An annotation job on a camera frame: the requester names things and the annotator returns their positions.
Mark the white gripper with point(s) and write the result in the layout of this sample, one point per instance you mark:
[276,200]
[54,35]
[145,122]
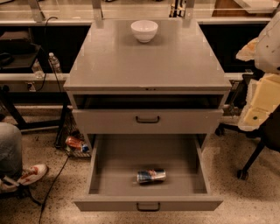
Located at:
[269,49]

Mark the redbull can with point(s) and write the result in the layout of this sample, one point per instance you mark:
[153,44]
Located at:
[150,176]

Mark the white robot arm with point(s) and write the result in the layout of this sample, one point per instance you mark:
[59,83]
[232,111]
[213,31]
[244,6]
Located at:
[267,56]

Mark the grey drawer cabinet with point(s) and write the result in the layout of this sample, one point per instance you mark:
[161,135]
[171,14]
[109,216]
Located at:
[177,69]

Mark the open grey lower drawer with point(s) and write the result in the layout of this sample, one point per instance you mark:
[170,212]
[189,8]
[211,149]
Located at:
[116,160]

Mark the white bowl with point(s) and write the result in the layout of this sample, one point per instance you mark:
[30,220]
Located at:
[144,30]

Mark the clear water bottle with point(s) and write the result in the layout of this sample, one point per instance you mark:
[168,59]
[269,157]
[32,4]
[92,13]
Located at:
[37,70]
[55,63]

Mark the orange snack bag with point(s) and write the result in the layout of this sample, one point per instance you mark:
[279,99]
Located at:
[77,144]

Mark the black stand left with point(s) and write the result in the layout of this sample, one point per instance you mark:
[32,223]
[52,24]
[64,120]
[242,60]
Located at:
[9,99]

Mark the white red sneaker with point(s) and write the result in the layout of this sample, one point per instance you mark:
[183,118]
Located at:
[29,176]

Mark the blue jeans leg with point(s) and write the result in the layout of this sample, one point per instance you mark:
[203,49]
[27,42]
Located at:
[10,150]

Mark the black upper drawer handle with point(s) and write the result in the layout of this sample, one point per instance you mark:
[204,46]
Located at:
[147,120]

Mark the black drawer handle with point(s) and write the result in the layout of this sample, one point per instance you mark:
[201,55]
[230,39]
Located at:
[148,207]
[147,120]

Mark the black lower drawer handle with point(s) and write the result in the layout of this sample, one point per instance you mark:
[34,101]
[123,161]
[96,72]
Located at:
[148,207]

